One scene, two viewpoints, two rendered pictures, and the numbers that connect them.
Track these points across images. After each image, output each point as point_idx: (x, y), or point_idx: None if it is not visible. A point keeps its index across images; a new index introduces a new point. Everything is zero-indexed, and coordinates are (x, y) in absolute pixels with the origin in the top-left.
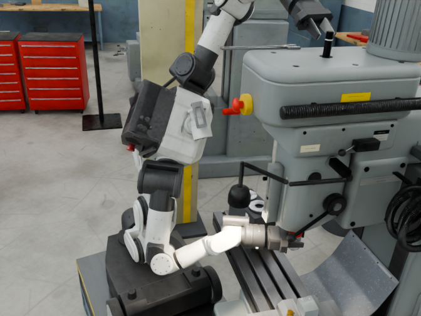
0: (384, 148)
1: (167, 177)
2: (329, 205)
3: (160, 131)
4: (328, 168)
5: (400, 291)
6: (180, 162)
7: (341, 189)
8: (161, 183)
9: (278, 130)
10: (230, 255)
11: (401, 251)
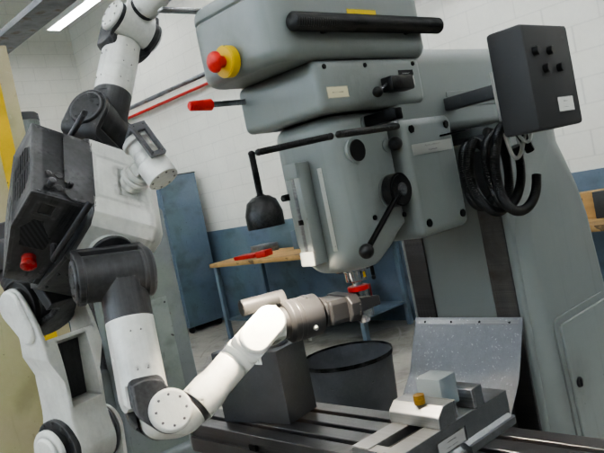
0: (417, 99)
1: (126, 254)
2: (393, 186)
3: (85, 190)
4: (368, 136)
5: (529, 333)
6: (134, 241)
7: (393, 171)
8: (120, 263)
9: (280, 100)
10: (257, 451)
11: (501, 269)
